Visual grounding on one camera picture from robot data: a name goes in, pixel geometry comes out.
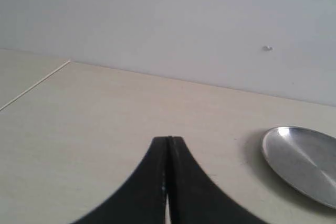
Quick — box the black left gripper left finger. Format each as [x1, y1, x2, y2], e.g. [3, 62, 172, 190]
[74, 136, 167, 223]

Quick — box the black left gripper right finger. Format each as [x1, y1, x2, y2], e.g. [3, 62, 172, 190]
[166, 136, 265, 223]

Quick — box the round steel plate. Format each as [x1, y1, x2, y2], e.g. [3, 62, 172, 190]
[260, 126, 335, 209]

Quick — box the small white wall peg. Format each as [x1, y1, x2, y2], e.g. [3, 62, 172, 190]
[263, 46, 273, 51]

